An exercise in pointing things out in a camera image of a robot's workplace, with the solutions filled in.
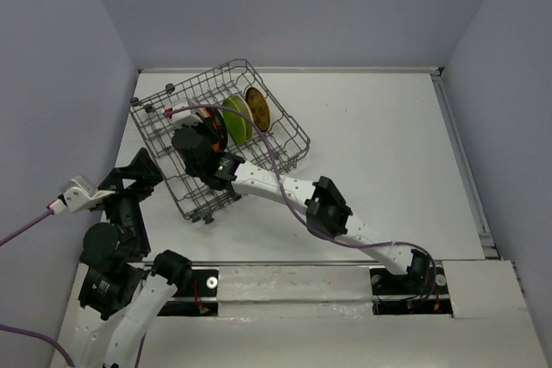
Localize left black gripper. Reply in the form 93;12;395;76
96;145;166;253

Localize lime green plate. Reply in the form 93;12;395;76
222;96;246;145

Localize yellow brown patterned plate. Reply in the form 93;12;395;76
245;87;271;133

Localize orange plate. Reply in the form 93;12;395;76
202;116;221;152

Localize cream plate with small marks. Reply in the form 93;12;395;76
192;108;210;122

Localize cream plate with black blossoms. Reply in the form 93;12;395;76
231;94;254;141

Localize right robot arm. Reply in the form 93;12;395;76
172;127;436;292

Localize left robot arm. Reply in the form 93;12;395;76
65;148;192;367

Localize white front board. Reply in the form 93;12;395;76
55;259;543;368

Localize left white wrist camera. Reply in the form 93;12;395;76
59;176;116;213

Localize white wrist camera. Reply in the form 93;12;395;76
162;98;201;128
59;176;116;213

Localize grey wire dish rack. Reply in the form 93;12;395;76
130;59;311;223

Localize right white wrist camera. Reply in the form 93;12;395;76
162;98;201;128

